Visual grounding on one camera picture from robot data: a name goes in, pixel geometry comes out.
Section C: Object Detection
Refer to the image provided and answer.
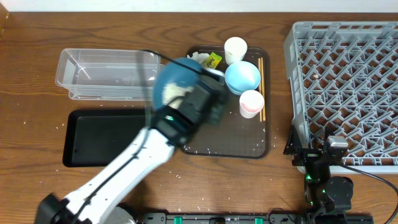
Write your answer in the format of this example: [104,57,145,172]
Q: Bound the yellow green snack wrapper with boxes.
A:
[201,52,223,69]

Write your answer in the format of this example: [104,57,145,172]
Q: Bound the light blue bowl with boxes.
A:
[225,61,261,95]

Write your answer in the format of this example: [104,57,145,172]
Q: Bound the pink cup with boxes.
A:
[239,90,265,119]

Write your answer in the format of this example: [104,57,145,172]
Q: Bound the dark blue plate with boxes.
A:
[152,62,198,111]

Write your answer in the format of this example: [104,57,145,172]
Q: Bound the pile of white rice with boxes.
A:
[162,83,193,109]

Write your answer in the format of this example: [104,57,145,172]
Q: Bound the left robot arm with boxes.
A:
[34,68,226,223]

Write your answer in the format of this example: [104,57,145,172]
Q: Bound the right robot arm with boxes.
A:
[283,126,353,223]

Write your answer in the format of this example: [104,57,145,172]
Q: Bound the grey dishwasher rack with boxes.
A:
[284,21,397,174]

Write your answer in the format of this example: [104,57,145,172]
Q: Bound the black waste tray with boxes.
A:
[62,109,146,167]

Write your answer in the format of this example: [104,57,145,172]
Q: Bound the dark brown serving tray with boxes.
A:
[182,47,271,159]

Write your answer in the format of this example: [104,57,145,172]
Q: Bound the right wooden chopstick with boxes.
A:
[259,57,266,121]

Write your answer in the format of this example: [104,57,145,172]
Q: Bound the wooden chopstick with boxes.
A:
[259,57,266,121]
[258,58,263,122]

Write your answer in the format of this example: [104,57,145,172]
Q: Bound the cream white cup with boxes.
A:
[224,37,248,65]

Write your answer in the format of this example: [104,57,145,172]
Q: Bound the left wooden chopstick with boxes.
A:
[258,58,263,122]

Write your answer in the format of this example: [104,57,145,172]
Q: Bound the clear plastic bin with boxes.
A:
[55,49,164,101]

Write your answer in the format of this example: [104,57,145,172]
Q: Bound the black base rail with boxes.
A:
[137,210,374,224]

